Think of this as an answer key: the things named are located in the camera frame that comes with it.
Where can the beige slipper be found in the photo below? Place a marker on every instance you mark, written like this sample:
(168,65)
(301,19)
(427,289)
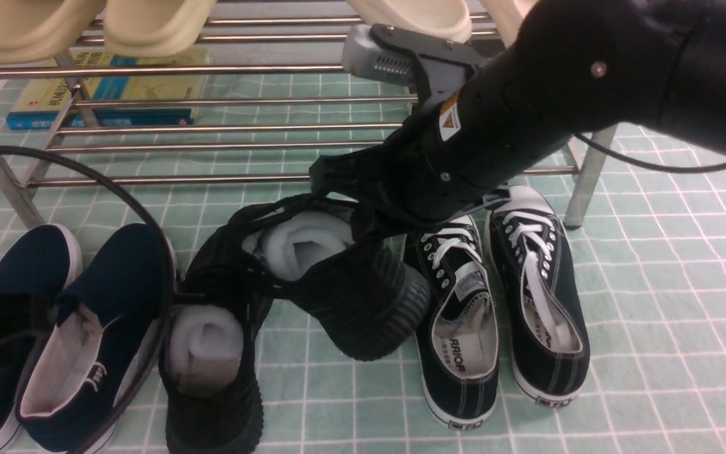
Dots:
(38,30)
(153,28)

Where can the cream slipper far right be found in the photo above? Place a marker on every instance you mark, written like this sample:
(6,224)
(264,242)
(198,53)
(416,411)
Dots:
(508,16)

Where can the navy slip-on shoe left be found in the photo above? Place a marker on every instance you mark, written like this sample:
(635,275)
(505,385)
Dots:
(42,261)

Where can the metal shoe rack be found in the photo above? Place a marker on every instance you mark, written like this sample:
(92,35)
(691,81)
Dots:
(276,98)

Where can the black knit sneaker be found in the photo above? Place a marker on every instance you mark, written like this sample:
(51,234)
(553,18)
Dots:
(207,364)
(301,249)

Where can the cream slipper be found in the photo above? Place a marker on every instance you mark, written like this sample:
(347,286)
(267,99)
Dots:
(444,19)
(508,16)

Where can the navy slip-on shoe right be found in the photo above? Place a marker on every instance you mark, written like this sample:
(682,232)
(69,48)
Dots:
(106,319)

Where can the yellow and blue book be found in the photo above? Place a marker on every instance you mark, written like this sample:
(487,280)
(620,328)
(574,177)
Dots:
(41,100)

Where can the black canvas sneaker left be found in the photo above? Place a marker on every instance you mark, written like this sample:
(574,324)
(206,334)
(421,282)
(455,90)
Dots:
(458,339)

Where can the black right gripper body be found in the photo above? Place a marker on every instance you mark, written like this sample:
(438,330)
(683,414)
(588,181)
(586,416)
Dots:
(396,186)

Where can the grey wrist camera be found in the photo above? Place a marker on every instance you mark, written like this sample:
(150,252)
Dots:
(375,60)

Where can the black canvas sneaker right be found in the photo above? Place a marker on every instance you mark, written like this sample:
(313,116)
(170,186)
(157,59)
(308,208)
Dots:
(527,245)

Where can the navy slip-on shoe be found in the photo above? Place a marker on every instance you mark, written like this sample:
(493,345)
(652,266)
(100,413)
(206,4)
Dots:
(106,319)
(42,261)

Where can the beige slipper far left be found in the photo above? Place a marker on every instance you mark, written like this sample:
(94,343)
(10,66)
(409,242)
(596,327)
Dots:
(38,30)

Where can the black canvas sneaker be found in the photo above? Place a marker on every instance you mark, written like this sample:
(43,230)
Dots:
(527,245)
(458,339)

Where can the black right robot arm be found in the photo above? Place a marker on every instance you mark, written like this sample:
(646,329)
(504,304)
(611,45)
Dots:
(575,67)

